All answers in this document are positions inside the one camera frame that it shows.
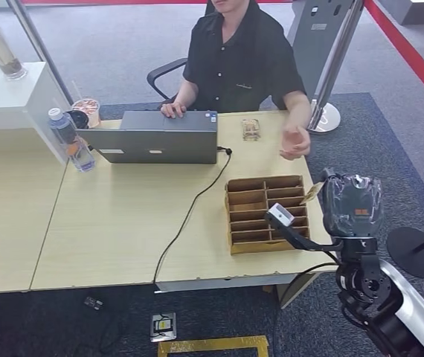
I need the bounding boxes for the pale wrist camera on bracket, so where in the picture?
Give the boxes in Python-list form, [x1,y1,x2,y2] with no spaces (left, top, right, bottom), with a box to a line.
[265,202,343,254]

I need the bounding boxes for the person's left hand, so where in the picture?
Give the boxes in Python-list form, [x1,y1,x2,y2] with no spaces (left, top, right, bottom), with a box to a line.
[278,123,312,161]

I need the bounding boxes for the person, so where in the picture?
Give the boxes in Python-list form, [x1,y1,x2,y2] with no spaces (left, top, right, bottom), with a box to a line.
[161,0,312,161]

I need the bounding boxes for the metal floor socket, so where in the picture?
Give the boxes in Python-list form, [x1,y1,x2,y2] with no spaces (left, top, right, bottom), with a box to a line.
[149,312,177,344]

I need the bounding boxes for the grey kiosk stand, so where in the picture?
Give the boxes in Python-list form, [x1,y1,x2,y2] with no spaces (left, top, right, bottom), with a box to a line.
[286,0,358,107]

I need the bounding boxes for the clear plastic water bottle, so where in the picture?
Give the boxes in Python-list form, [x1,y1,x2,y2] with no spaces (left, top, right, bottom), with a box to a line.
[47,107,97,173]

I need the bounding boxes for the black office chair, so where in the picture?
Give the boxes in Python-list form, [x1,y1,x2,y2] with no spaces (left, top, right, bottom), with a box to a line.
[146,0,216,103]

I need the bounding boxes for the grey slanted metal bar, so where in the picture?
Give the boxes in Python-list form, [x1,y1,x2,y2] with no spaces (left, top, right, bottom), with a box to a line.
[5,0,75,106]

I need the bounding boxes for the cardboard divider box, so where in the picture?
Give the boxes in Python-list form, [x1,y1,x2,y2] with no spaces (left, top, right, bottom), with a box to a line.
[225,175,312,256]

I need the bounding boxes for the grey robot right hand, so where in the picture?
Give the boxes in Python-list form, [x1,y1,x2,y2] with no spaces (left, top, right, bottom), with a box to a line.
[321,167,384,240]

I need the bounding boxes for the small black floor object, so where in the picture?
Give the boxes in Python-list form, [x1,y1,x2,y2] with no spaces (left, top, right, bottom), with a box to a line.
[84,296,104,312]

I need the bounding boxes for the tall glass tea bottle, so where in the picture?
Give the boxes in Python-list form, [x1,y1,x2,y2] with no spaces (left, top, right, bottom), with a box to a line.
[0,0,28,82]

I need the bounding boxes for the white shelf box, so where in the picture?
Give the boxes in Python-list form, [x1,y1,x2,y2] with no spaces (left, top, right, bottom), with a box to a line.
[0,61,73,166]

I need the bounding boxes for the black cup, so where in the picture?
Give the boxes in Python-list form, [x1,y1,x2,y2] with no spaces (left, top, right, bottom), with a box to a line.
[65,109,90,131]

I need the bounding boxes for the black round base stand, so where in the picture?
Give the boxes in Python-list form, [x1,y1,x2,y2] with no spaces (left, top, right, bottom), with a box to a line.
[386,225,424,280]

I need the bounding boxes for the person's right hand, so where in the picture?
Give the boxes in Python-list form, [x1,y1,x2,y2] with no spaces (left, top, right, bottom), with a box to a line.
[161,102,187,120]

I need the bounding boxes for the grey laptop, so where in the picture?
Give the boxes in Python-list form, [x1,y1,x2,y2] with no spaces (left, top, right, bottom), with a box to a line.
[79,110,219,165]

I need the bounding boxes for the black laptop power cable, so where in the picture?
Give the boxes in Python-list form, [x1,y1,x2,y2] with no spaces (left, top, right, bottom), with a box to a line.
[152,146,233,286]

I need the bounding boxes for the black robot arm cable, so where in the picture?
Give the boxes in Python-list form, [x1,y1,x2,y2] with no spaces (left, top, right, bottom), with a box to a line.
[271,262,338,357]

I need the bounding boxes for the chrome pole with round base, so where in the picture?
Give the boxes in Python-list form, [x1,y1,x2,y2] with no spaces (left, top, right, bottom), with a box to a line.
[306,0,365,135]

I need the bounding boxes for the yellow floor tape frame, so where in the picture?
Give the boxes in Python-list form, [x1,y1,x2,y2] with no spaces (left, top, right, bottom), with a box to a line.
[157,335,270,357]

